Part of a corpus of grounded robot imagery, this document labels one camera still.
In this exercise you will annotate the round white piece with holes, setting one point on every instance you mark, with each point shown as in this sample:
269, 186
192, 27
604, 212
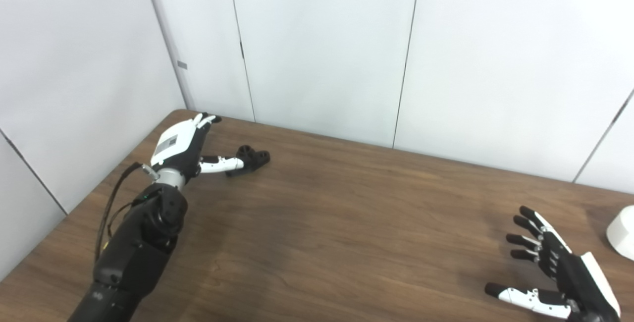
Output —
624, 233

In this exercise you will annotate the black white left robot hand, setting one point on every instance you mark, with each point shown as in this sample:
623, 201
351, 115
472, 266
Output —
173, 143

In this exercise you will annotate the black flanged holder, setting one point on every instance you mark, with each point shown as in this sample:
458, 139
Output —
252, 158

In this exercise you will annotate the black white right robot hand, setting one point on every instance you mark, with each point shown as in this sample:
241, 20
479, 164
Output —
577, 277

